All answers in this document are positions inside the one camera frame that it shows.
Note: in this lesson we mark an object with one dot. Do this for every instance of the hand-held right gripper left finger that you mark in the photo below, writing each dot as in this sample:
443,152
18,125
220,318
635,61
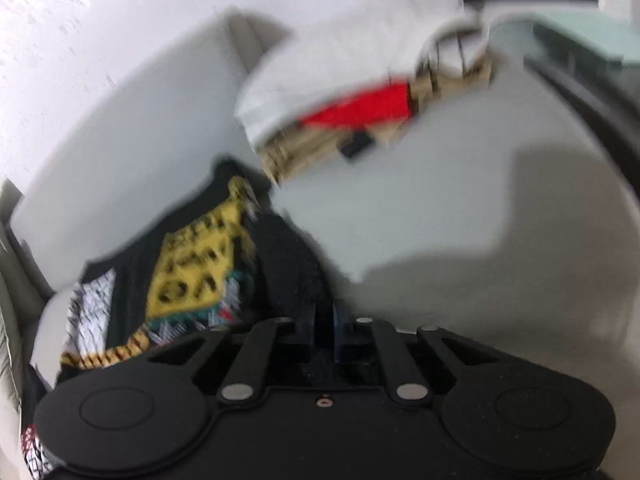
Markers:
305,327

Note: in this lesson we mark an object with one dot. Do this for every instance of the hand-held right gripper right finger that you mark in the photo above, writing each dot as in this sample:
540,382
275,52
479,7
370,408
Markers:
342,332

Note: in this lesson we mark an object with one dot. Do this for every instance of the black patterned knit sweater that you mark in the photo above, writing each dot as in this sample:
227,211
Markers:
285,260

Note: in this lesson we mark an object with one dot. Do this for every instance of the grey sofa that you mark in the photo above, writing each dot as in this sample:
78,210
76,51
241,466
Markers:
425,220

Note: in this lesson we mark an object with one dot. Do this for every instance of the beige patterned folded garment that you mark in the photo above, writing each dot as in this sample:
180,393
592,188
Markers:
305,152

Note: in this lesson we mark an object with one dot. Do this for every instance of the red folded garment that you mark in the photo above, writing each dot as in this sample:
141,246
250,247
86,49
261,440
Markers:
360,107

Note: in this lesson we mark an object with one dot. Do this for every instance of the white folded garment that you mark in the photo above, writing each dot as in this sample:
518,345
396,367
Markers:
340,55

